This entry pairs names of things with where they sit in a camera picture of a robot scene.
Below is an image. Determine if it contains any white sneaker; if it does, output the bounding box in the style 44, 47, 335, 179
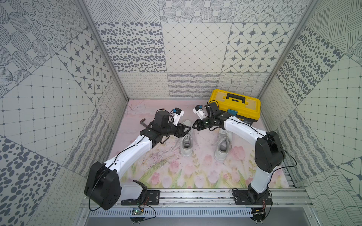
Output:
214, 129, 232, 162
180, 129, 194, 157

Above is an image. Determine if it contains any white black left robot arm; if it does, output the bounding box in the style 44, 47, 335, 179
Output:
84, 108, 191, 210

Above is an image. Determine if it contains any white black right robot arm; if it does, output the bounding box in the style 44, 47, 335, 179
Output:
192, 102, 287, 206

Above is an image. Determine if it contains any dark metal hex key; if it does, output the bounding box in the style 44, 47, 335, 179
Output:
140, 118, 148, 128

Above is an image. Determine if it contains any yellow black plastic toolbox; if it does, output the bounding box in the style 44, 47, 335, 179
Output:
209, 89, 261, 125

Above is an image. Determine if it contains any pink floral table mat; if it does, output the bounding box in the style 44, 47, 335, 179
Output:
97, 98, 290, 190

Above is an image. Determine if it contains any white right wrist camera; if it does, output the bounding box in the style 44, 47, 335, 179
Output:
193, 105, 207, 120

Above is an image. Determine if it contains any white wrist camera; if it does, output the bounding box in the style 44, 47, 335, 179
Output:
171, 107, 184, 126
193, 105, 207, 120

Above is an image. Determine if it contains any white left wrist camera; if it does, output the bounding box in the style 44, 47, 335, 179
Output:
171, 107, 184, 126

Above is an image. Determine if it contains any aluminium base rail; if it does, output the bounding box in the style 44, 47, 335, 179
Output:
81, 188, 313, 221

